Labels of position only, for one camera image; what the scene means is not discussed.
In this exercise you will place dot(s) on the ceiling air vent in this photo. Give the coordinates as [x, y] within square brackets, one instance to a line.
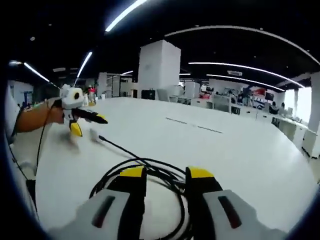
[235, 73]

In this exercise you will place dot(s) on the short thin ceiling light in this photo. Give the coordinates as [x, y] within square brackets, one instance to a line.
[245, 80]

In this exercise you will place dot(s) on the white desk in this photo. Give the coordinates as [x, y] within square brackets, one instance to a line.
[200, 150]

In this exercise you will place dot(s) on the white charger adapter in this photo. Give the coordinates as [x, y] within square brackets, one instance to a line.
[95, 135]

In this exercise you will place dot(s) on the long thin ceiling light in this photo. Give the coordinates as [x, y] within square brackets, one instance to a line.
[245, 67]

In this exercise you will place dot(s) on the person's white shirt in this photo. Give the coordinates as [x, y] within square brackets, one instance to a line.
[15, 150]

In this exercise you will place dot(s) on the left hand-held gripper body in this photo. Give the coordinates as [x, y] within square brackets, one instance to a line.
[67, 100]

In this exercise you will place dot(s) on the grey office chair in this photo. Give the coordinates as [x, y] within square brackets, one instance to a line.
[166, 95]

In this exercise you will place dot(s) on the straight ceiling light strip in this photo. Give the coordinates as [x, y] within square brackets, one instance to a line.
[84, 65]

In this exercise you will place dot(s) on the white low cabinet row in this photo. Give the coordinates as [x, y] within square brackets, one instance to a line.
[290, 130]

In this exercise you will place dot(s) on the black equipment case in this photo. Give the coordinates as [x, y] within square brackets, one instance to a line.
[148, 94]

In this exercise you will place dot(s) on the long curved ceiling light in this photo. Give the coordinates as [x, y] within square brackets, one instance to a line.
[125, 17]

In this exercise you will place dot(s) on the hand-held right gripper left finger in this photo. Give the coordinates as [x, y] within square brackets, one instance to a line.
[107, 210]

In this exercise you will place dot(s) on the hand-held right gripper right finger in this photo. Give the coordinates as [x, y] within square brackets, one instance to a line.
[220, 210]

